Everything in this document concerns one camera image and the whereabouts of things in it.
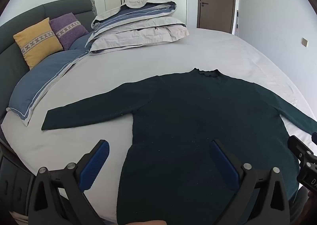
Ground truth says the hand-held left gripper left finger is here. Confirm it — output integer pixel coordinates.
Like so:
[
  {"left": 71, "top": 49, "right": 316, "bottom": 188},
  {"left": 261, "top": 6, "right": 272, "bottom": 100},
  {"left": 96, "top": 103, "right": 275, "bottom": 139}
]
[{"left": 27, "top": 139, "right": 110, "bottom": 225}]

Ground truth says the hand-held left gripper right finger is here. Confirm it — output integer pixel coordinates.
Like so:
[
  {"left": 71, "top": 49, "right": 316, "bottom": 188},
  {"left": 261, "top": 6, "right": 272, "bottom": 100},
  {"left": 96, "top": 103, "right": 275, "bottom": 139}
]
[{"left": 210, "top": 139, "right": 291, "bottom": 225}]

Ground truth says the dark green sweater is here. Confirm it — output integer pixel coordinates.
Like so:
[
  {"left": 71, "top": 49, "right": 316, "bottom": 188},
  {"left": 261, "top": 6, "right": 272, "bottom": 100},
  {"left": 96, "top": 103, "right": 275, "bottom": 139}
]
[{"left": 41, "top": 67, "right": 317, "bottom": 225}]

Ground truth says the person's right forearm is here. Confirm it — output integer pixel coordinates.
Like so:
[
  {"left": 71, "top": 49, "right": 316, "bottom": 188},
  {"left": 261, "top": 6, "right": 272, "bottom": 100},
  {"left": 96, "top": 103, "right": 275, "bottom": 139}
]
[{"left": 288, "top": 187, "right": 314, "bottom": 225}]

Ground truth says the dark nightstand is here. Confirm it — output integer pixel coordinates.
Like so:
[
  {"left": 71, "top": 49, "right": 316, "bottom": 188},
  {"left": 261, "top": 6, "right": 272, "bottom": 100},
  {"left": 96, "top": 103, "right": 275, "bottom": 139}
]
[{"left": 0, "top": 141, "right": 37, "bottom": 217}]

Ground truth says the large blue pillow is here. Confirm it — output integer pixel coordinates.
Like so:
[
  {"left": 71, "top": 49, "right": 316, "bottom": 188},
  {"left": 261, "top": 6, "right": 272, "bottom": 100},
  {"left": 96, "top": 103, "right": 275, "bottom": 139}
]
[{"left": 6, "top": 49, "right": 90, "bottom": 127}]

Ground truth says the bed with white sheet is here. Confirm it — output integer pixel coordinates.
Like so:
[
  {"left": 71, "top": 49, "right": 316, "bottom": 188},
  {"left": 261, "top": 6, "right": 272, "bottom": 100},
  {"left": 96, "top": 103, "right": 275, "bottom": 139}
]
[{"left": 1, "top": 28, "right": 317, "bottom": 225}]

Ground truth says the small blue pillow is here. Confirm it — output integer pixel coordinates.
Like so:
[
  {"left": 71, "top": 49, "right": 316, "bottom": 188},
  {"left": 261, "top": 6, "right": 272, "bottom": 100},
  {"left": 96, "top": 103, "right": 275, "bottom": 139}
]
[{"left": 68, "top": 33, "right": 94, "bottom": 51}]

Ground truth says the yellow patterned cushion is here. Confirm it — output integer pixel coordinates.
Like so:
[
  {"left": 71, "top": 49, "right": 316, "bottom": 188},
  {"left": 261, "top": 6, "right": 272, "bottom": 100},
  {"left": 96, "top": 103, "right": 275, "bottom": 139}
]
[{"left": 13, "top": 17, "right": 64, "bottom": 69}]

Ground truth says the purple patterned cushion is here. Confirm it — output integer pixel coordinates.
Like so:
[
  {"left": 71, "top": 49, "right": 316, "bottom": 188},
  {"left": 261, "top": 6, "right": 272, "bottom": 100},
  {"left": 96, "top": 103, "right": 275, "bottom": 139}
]
[{"left": 49, "top": 12, "right": 89, "bottom": 50}]

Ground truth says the folded blue grey duvet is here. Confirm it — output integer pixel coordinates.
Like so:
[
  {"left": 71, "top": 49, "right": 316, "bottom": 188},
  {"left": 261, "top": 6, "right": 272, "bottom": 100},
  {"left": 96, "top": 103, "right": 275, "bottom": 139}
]
[{"left": 91, "top": 0, "right": 178, "bottom": 36}]

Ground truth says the dark grey padded headboard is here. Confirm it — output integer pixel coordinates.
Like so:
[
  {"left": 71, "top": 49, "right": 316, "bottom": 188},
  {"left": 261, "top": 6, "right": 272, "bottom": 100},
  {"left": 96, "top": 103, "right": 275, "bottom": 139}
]
[{"left": 0, "top": 0, "right": 97, "bottom": 117}]

